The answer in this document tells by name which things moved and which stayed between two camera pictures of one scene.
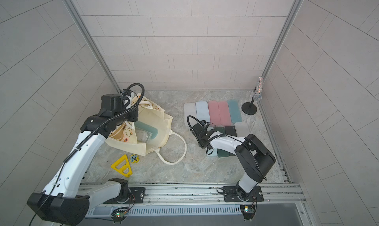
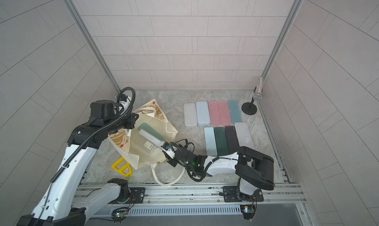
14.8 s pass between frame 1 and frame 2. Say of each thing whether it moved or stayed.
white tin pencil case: stayed
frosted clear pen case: moved
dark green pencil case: stayed
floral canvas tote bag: moved
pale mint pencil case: stayed
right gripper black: moved
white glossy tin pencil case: stayed
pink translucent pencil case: stayed
